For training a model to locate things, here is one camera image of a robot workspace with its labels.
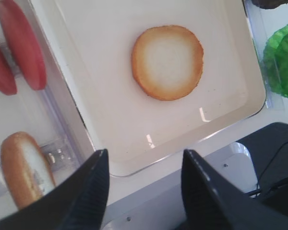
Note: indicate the cream rectangular metal tray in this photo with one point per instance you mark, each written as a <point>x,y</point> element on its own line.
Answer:
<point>92,41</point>

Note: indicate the toasted bun slice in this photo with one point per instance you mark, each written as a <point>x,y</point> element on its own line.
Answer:
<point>26,171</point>
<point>167,62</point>

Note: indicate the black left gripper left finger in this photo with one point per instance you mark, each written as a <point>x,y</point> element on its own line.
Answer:
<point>79,203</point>

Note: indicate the red tomato slice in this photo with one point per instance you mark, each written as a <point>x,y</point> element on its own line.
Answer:
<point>23,44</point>
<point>7,80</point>

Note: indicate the green lettuce leaf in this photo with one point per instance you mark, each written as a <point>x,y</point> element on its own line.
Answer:
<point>276,61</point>

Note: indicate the red tomato slice left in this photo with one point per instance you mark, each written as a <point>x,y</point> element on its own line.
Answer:
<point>7,80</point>

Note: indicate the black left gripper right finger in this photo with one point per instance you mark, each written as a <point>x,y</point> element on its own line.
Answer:
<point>211,202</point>

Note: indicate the clear holder strip toasted bun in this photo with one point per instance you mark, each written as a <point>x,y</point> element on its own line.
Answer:
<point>61,160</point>

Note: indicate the red tomato slice right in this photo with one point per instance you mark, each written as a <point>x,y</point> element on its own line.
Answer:
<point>23,44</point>

